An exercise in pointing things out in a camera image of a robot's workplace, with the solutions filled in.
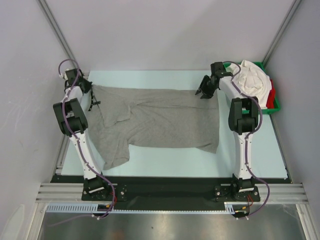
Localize grey t-shirt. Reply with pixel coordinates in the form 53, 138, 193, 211
86, 85, 220, 170

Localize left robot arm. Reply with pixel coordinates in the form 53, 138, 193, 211
53, 76, 112, 201

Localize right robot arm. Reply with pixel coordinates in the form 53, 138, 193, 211
195, 75, 261, 201

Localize white t-shirt in bin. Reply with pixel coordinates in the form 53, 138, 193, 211
233, 60, 272, 109

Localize red t-shirt in bin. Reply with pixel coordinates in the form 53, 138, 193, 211
266, 79, 276, 109

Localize green plastic bin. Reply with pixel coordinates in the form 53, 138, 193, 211
224, 60, 281, 115

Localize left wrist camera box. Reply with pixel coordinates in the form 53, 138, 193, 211
60, 68, 83, 88

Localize left aluminium corner post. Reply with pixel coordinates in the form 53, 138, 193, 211
36, 0, 76, 61

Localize aluminium corner post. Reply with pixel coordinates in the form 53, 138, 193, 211
262, 0, 304, 68
36, 0, 76, 61

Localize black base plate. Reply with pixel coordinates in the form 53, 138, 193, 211
51, 175, 262, 211

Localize aluminium front rail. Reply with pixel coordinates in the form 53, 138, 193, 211
35, 183, 309, 205

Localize white cable duct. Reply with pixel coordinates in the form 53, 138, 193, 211
45, 202, 247, 215

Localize right aluminium corner post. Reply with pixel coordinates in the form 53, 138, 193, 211
262, 0, 304, 68

